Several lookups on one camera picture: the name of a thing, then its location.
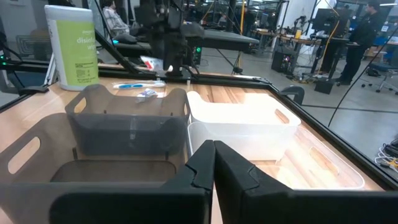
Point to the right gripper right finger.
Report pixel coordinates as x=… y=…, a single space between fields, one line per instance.
x=311 y=208

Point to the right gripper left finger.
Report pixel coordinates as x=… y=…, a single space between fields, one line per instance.
x=130 y=205

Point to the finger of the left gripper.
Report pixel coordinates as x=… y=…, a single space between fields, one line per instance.
x=152 y=43
x=160 y=43

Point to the blue toothbrush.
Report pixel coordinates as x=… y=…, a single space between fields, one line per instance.
x=133 y=85

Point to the white blue toothpaste tube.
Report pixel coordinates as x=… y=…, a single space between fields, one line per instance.
x=147 y=93

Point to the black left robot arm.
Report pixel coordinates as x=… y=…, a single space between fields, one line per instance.
x=177 y=46

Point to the black computer mouse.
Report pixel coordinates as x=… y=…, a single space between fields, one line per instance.
x=126 y=39

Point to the black computer tower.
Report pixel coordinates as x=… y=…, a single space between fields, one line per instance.
x=197 y=57
x=283 y=62

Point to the person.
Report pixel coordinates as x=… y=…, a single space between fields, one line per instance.
x=362 y=37
x=115 y=21

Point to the clear plastic bin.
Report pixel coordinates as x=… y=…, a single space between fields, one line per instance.
x=326 y=168

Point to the grey translucent bin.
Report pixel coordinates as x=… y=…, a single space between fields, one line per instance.
x=124 y=137
x=56 y=140

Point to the disinfecting wipes canister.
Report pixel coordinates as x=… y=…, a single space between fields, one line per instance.
x=74 y=56

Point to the yellow pole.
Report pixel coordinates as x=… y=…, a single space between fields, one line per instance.
x=241 y=31

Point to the white plastic bin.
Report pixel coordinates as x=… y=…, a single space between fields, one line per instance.
x=242 y=133

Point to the black floor box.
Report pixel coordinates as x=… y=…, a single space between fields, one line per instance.
x=324 y=86

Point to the yellow cup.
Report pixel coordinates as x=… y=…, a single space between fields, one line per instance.
x=298 y=34

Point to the wooden desk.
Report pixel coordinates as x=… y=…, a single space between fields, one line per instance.
x=311 y=38

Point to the grey office chair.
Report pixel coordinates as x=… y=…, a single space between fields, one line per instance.
x=388 y=68

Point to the black monitor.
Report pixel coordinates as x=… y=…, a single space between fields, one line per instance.
x=325 y=20

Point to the black aluminium rig frame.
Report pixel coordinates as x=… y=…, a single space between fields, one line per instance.
x=342 y=142

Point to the silver aluminium bracket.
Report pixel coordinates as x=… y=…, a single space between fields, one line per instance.
x=51 y=71

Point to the black frame clamp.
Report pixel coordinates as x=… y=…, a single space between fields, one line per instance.
x=34 y=90
x=293 y=91

